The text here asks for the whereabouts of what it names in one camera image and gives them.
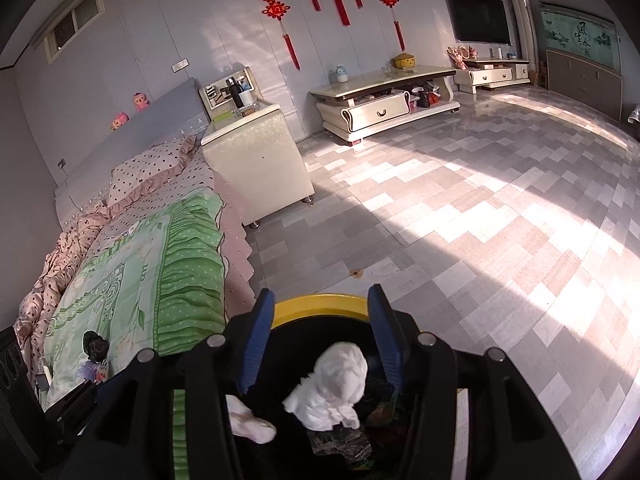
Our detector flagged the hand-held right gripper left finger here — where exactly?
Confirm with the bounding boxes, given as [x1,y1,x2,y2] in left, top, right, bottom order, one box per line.
[60,287,278,480]

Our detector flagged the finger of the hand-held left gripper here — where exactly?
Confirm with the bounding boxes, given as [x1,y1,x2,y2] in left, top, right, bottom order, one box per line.
[44,382,101,441]

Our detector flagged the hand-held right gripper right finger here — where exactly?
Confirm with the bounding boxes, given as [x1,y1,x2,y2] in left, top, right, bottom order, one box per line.
[367,283,586,480]

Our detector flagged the white tissue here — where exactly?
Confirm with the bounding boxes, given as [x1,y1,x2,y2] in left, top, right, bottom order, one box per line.
[282,342,369,432]
[225,394,277,445]

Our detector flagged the yellow rimmed black trash bin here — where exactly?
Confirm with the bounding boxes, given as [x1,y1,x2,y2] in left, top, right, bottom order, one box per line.
[225,294,418,480]

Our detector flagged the green orange snack wrapper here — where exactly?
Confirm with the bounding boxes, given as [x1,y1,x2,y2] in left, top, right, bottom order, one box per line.
[367,399,401,429]

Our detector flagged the shiny black plastic bag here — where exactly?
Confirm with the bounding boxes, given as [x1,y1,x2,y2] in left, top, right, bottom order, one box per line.
[307,427,373,468]

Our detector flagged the green floral blanket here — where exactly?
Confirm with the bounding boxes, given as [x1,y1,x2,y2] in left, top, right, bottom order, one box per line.
[42,187,228,480]

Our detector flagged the pink polka dot duvet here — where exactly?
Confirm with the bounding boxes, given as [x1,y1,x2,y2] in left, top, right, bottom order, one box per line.
[12,212,111,391]

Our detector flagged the polka dot bed sheet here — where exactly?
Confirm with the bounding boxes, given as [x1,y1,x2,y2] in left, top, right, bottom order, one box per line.
[95,150,256,311]

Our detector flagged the white nightstand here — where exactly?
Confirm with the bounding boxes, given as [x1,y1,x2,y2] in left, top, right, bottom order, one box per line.
[200,102,316,228]

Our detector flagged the polka dot ruffled pillow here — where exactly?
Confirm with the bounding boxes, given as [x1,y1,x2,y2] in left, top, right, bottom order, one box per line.
[107,132,198,206]

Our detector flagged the white long tv stand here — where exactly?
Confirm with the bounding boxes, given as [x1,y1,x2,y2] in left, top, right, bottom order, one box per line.
[309,64,462,147]

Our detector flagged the grey upholstered bed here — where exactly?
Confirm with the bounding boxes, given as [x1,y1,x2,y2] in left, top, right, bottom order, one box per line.
[12,77,256,411]

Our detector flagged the white desktop organiser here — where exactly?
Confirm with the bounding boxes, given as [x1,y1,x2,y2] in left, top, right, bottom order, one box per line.
[200,66,258,111]

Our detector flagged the white small tv cabinet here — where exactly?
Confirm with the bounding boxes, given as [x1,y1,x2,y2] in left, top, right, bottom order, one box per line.
[455,56,531,94]

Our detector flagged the pink flower bouquet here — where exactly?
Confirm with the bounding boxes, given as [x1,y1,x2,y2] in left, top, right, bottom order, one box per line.
[446,45,478,68]

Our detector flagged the grey cabinet with painting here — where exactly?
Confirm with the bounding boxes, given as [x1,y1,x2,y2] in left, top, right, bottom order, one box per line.
[539,1,623,122]

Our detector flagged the white standing air conditioner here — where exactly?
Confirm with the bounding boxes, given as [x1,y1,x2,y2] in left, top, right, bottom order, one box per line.
[509,0,540,63]

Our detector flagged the black wall television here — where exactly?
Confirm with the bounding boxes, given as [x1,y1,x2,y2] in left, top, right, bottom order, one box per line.
[446,0,513,46]

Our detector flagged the wall window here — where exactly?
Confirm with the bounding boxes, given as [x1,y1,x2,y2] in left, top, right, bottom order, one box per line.
[44,0,107,65]

